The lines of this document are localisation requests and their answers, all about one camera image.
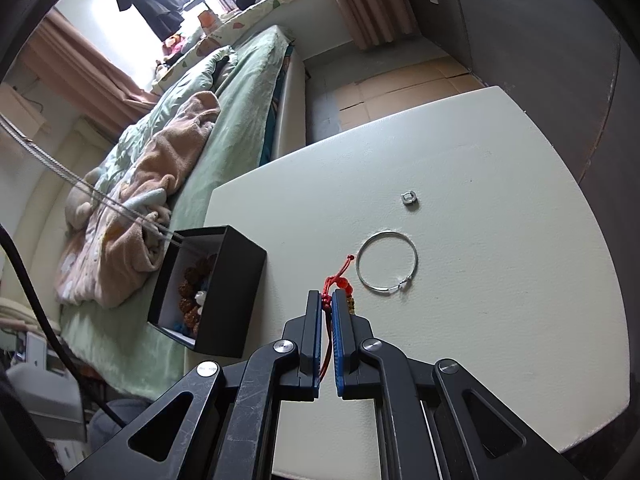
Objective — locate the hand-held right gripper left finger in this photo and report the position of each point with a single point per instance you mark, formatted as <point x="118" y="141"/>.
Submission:
<point x="315" y="345"/>

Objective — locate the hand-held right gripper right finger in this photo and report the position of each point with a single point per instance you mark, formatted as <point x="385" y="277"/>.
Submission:
<point x="340" y="350"/>

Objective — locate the silver bangle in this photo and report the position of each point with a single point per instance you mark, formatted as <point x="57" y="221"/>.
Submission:
<point x="404" y="284"/>

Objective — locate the black jewelry box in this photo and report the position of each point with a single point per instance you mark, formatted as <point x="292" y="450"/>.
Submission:
<point x="240" y="290"/>

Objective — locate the white padded low table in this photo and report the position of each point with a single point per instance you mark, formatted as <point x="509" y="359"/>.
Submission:
<point x="500" y="310"/>

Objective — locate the person's left leg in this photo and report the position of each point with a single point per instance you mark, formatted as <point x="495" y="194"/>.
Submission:
<point x="117" y="417"/>

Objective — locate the bed with green sheet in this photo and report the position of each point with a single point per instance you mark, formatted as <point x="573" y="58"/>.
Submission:
<point x="235" y="125"/>

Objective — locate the peach fleece blanket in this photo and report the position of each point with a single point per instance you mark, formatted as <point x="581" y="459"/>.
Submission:
<point x="150" y="175"/>

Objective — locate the cardboard floor sheets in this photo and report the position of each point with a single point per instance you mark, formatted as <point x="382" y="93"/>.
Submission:
<point x="400" y="90"/>

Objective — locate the beige plush toy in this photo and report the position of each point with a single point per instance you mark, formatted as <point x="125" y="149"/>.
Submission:
<point x="80" y="207"/>

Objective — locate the grey plastic case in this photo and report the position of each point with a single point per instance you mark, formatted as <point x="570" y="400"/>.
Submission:
<point x="45" y="390"/>

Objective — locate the green floral quilt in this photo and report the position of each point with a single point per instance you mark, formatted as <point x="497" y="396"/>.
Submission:
<point x="200" y="75"/>

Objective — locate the floral window seat cushion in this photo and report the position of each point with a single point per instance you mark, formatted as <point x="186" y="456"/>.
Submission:
<point x="250" y="20"/>

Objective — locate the pink toy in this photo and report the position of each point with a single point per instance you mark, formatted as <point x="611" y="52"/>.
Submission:
<point x="175" y="42"/>

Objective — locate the orange cup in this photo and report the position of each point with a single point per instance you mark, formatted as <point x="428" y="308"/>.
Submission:
<point x="205" y="17"/>

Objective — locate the pink curtain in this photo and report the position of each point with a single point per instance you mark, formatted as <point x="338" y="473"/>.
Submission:
<point x="370" y="0"/>
<point x="80" y="60"/>

